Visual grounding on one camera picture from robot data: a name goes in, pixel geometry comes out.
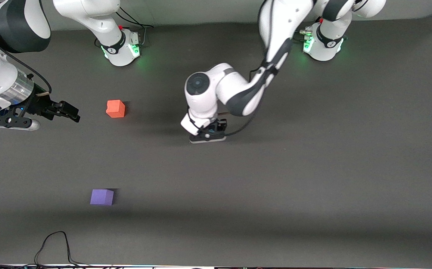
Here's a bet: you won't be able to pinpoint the black arm base cables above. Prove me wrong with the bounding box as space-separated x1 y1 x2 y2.
94 7 155 49
292 7 326 42

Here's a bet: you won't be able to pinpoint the black left arm base cables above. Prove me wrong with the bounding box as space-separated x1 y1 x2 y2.
292 7 326 42

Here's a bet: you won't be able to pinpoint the purple foam block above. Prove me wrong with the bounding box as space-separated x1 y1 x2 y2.
90 189 115 206

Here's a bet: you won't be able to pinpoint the black cable on table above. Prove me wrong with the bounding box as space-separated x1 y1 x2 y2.
0 231 100 269

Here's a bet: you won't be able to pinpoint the black right arm base cables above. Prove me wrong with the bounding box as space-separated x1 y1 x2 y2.
94 7 155 49

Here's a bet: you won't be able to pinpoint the orange foam block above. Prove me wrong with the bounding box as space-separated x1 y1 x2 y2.
106 99 126 118

